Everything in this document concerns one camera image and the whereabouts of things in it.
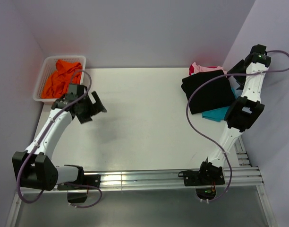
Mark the pink folded t-shirt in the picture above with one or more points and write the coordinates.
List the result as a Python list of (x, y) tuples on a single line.
[(210, 68)]

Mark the teal t-shirt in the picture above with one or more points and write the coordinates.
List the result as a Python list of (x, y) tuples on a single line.
[(218, 114)]

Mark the black t-shirt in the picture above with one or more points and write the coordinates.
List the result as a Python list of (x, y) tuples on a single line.
[(216, 94)]

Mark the white plastic basket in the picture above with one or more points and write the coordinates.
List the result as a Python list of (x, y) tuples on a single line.
[(48, 68)]

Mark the aluminium mounting rail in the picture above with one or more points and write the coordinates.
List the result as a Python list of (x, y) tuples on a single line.
[(142, 141)]

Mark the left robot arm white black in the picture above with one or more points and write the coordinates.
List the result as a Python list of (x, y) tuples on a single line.
[(34, 168)]

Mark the red folded t-shirt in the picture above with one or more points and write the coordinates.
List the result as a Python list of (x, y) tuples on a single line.
[(193, 69)]

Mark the orange t-shirt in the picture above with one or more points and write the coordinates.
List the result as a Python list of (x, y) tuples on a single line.
[(58, 82)]

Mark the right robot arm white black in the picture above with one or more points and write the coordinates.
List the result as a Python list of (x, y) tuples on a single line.
[(240, 116)]

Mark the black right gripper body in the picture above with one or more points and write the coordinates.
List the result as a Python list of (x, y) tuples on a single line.
[(239, 68)]

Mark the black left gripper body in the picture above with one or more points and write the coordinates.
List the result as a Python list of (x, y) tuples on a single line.
[(85, 112)]

